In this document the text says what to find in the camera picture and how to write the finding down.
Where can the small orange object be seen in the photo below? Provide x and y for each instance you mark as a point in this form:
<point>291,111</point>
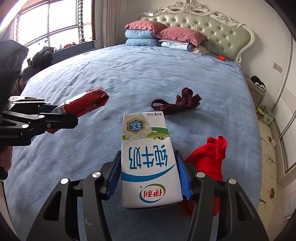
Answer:
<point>220,57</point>

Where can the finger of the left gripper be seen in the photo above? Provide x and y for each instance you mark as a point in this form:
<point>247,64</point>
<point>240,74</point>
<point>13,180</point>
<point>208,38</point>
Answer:
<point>25,126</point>
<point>21,103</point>

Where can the grey bedside drawer cabinet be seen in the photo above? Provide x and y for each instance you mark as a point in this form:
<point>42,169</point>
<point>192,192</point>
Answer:
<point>256,93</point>

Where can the person's left hand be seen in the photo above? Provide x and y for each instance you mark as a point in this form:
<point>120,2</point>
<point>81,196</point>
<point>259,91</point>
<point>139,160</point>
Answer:
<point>6,157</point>

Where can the beige curtain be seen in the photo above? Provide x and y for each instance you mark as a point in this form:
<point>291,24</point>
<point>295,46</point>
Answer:
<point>110,18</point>

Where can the pink pillow left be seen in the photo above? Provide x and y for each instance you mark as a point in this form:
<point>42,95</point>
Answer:
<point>151,26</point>

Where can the green white storage box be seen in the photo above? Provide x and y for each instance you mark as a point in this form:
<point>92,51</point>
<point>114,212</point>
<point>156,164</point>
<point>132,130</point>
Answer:
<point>268,115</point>

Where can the patterned folded quilt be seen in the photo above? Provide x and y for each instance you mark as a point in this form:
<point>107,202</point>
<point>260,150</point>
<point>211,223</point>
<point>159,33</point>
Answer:
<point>179,45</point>

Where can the pink pillow right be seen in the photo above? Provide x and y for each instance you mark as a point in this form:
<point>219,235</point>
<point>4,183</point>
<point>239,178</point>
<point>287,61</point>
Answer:
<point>182,34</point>

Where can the white milk carton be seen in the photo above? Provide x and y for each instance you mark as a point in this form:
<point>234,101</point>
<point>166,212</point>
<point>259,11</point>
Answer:
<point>149,172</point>

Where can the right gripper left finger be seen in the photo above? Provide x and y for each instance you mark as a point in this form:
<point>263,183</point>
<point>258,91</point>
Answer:
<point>58,218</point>

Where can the white sliding wardrobe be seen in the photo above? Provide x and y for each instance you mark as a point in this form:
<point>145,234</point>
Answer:
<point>284,123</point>

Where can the blue folded quilt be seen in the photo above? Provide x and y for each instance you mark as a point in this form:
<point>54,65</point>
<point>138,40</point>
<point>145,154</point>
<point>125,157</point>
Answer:
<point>141,38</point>

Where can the dark maroon cloth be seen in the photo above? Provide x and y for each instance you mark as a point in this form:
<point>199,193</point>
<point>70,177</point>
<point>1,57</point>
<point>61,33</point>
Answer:
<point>186,101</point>

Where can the pink pillow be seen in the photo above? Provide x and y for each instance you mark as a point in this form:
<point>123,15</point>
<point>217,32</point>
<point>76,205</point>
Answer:
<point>182,34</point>
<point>151,26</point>

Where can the black clothes on cabinet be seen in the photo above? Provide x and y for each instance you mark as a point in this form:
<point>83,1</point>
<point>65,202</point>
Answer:
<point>258,83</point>

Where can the blue bed sheet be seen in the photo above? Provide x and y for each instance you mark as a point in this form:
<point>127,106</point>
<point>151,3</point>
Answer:
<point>133,77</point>

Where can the cartoon patterned floor mat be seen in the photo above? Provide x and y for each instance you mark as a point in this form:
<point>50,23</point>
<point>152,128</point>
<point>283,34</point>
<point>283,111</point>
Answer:
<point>269,175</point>

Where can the small red snack packet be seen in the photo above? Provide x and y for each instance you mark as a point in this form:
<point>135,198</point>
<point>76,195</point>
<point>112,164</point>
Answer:
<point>78,106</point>

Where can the tufted green headboard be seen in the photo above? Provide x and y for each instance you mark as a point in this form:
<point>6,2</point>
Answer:
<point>225,36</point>

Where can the red cloth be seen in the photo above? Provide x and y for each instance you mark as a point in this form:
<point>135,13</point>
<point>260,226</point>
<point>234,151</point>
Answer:
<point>207,159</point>

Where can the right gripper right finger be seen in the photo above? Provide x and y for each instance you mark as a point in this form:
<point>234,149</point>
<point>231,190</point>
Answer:
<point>238,219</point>

